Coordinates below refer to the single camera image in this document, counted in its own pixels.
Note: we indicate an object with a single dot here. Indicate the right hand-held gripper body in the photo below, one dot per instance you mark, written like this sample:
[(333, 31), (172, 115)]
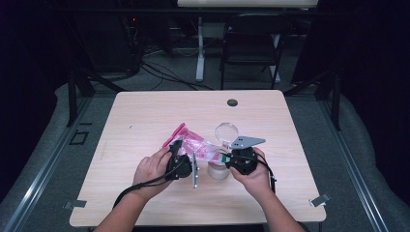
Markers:
[(243, 161)]

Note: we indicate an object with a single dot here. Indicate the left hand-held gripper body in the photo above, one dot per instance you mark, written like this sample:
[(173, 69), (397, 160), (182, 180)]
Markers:
[(180, 167)]

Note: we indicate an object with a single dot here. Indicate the pink and white plastic bag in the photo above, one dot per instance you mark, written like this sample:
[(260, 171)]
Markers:
[(193, 145)]

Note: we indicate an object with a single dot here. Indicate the person's right hand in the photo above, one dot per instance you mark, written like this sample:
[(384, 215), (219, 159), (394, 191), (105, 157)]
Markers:
[(257, 182)]

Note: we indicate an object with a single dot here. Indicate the person's left hand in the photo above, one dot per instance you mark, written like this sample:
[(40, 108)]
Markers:
[(148, 174)]

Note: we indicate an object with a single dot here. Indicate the clear round jar lid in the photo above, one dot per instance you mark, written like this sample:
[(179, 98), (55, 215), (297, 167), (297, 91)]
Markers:
[(225, 131)]

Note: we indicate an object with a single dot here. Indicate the dark round table grommet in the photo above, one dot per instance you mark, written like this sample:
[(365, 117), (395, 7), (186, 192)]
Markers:
[(232, 102)]

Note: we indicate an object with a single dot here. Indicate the grey tape strip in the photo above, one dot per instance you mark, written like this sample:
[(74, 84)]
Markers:
[(319, 199), (75, 204)]

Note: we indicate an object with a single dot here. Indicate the white table with white legs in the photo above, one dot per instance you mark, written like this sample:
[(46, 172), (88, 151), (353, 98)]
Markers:
[(200, 48)]

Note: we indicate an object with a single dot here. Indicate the black metal stand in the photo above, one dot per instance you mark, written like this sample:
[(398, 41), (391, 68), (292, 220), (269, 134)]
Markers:
[(335, 96), (72, 96)]

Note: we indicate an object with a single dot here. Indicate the dark computer with red light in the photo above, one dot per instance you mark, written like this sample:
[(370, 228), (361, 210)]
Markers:
[(132, 42)]

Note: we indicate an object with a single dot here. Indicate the black folding chair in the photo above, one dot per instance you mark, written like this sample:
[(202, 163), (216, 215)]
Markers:
[(254, 38)]

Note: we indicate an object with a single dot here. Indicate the aluminium floor rail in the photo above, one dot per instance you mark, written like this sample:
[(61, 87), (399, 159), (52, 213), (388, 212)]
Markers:
[(354, 167), (48, 167)]

